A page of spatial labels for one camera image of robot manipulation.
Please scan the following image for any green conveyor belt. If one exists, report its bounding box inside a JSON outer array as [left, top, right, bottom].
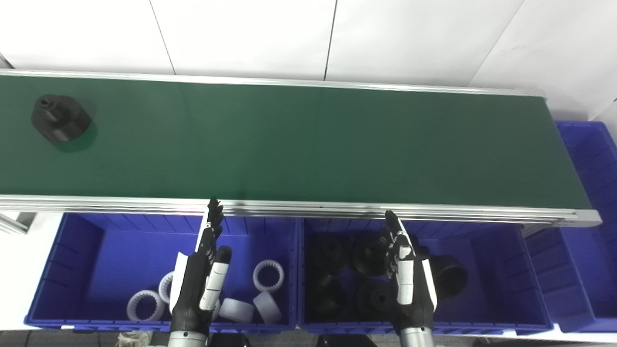
[[0, 69, 603, 229], [0, 75, 592, 210]]

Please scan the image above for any white cylindrical sleeve part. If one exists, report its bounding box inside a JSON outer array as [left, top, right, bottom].
[[253, 291, 283, 324], [217, 298, 255, 323]]

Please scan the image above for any blue bin with black parts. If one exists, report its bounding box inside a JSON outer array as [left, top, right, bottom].
[[296, 217, 554, 335]]

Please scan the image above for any white toothed ring part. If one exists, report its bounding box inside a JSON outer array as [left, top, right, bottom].
[[158, 271, 175, 304], [127, 290, 165, 322], [253, 260, 284, 293]]

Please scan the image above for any aluminium conveyor leg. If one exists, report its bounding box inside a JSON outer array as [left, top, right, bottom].
[[0, 212, 37, 235]]

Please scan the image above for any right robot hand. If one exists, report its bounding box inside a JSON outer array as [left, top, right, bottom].
[[380, 211, 438, 334]]

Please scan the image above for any black cylindrical flanged part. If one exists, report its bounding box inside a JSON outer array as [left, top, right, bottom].
[[308, 235, 349, 275], [357, 280, 398, 321], [351, 236, 390, 276], [308, 275, 349, 321], [31, 95, 93, 144]]

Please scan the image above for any blue bin with white parts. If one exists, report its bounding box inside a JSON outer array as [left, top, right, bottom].
[[24, 212, 299, 334]]

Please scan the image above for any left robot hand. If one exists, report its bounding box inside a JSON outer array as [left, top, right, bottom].
[[169, 198, 232, 334]]

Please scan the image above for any empty blue plastic bin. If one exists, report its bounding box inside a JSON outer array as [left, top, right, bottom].
[[523, 120, 617, 334]]

